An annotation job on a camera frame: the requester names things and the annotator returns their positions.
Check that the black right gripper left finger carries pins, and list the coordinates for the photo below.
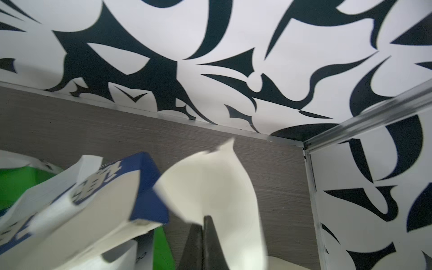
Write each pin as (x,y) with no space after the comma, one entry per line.
(192,256)

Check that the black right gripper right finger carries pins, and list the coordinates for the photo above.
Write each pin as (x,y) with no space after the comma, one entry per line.
(213,257)

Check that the white receipt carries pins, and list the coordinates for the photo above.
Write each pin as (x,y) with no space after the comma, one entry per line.
(215,184)

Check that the green white right takeout bag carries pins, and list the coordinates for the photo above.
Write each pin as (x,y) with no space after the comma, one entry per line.
(33,189)

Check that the blue white rear takeout bag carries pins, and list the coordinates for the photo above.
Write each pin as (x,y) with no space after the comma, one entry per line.
(77,216)

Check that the cream ribbed trash bin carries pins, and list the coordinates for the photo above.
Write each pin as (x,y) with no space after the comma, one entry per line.
(275,263)

